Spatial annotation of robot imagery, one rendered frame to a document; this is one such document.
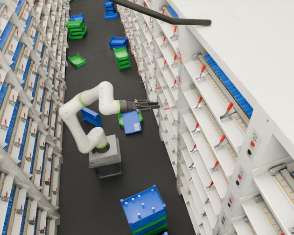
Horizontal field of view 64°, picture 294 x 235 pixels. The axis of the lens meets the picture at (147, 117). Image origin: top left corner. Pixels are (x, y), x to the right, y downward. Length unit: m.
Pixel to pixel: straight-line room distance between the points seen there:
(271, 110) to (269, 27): 0.48
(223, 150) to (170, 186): 1.45
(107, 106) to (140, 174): 1.17
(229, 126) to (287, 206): 0.33
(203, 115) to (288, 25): 0.53
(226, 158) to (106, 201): 1.64
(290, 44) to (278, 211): 0.56
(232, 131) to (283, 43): 0.36
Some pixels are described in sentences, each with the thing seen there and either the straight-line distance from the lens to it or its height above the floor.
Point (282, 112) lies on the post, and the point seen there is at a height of 1.76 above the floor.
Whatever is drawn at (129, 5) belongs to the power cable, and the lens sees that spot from 0.94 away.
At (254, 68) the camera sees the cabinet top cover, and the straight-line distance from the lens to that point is 0.84.
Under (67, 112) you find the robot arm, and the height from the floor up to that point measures 0.98.
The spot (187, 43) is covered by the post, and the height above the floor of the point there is 1.62.
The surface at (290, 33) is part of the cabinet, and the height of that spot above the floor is 1.76.
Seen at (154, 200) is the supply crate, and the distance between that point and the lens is 1.99.
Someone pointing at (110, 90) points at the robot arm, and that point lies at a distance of 1.64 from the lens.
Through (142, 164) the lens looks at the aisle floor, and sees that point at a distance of 2.65.
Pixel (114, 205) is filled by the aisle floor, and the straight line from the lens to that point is 2.47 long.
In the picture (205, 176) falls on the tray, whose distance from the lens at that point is 1.48.
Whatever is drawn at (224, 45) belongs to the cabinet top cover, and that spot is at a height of 1.76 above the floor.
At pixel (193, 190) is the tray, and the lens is 1.86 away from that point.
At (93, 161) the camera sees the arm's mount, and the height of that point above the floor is 0.33.
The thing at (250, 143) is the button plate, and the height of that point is 1.62.
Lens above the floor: 2.21
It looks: 45 degrees down
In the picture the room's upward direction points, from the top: 7 degrees counter-clockwise
